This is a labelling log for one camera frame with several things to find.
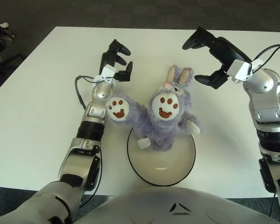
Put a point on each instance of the white plate black rim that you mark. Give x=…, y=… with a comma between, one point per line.
x=161, y=163

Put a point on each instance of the purple plush bunny doll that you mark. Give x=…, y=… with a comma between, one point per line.
x=163, y=130

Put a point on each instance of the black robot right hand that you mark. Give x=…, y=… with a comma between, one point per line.
x=228, y=50

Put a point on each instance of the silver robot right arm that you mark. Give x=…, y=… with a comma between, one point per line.
x=268, y=109

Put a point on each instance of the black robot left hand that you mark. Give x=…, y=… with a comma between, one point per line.
x=107, y=59

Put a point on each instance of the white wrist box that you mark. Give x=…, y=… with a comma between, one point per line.
x=238, y=70
x=109, y=72

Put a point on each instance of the dark bag pile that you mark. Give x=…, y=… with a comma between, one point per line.
x=0, y=46

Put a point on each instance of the grey robot torso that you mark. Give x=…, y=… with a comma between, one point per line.
x=177, y=207

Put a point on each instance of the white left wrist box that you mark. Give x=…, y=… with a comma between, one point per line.
x=109, y=72

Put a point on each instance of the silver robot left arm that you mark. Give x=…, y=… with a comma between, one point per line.
x=77, y=163

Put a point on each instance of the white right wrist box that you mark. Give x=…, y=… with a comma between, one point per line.
x=238, y=70

